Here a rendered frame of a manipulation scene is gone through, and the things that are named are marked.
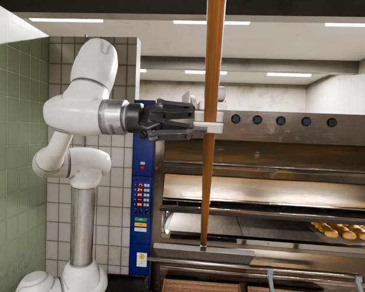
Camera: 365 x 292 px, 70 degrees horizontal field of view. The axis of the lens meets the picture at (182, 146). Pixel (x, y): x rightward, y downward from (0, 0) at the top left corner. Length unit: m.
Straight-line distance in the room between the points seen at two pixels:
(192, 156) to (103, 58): 1.24
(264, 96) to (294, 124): 7.89
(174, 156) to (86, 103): 1.27
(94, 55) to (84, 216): 0.78
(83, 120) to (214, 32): 0.36
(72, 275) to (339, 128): 1.82
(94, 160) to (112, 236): 1.02
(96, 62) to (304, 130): 1.55
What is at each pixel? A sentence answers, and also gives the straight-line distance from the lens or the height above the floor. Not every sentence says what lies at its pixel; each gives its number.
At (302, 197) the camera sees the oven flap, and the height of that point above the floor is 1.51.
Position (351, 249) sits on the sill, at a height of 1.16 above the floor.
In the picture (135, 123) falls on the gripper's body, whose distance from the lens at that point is 0.63.
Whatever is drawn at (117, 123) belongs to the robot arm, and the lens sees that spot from 0.63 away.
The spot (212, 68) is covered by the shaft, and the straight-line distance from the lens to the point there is 0.52.
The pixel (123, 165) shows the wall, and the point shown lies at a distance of 1.97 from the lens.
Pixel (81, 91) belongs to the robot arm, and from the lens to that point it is 0.69.
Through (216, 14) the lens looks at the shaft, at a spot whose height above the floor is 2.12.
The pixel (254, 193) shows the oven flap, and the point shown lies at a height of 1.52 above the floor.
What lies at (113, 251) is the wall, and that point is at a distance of 2.18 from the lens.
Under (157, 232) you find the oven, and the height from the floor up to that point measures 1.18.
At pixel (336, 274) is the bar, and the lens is 1.84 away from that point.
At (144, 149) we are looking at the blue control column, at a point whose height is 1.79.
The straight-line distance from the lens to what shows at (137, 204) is 1.97.
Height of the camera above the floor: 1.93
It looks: 3 degrees down
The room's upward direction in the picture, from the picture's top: 2 degrees clockwise
